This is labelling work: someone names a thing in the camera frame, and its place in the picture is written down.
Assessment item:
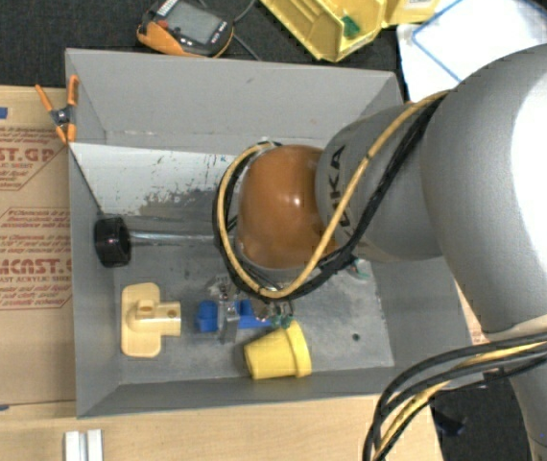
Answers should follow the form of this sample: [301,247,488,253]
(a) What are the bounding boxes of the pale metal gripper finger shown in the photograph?
[218,301,242,346]
[207,276,231,306]

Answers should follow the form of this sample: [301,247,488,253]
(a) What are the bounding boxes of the blue plastic block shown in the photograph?
[193,298,274,333]

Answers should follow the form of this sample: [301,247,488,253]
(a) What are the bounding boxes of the yellow plastic cup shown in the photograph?
[243,319,313,381]

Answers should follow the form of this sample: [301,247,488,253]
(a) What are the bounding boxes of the black round cap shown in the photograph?
[92,214,132,269]

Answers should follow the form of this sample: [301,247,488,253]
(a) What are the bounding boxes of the grey metal bin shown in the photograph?
[64,48,474,420]

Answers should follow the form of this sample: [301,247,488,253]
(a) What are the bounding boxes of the brown cardboard board red print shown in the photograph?
[0,83,79,415]

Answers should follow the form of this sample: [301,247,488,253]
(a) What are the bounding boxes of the cream plastic bracket piece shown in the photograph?
[120,281,182,358]

